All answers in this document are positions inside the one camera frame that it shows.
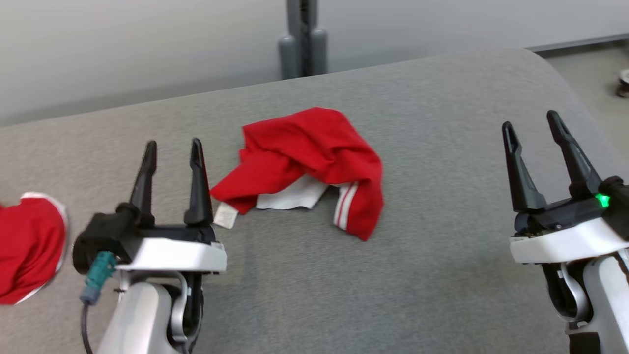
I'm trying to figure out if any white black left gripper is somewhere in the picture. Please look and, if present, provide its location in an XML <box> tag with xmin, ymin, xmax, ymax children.
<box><xmin>114</xmin><ymin>137</ymin><xmax>228</xmax><ymax>274</ymax></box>

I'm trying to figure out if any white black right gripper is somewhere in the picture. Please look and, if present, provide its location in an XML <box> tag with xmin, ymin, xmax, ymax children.
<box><xmin>501</xmin><ymin>110</ymin><xmax>629</xmax><ymax>265</ymax></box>

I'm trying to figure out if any red white lettered jersey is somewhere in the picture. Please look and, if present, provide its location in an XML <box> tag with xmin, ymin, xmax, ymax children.
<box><xmin>210</xmin><ymin>107</ymin><xmax>385</xmax><ymax>242</ymax></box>

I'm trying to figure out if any crumpled red white garment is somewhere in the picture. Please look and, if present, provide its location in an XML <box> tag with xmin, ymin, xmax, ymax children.
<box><xmin>0</xmin><ymin>192</ymin><xmax>68</xmax><ymax>305</ymax></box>

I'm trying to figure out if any black cable with teal plug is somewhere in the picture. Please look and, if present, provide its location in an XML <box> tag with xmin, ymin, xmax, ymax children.
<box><xmin>80</xmin><ymin>251</ymin><xmax>118</xmax><ymax>354</ymax></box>

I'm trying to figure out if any grey partition post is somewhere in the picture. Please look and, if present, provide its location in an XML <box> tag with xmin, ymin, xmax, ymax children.
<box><xmin>278</xmin><ymin>0</ymin><xmax>328</xmax><ymax>80</ymax></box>

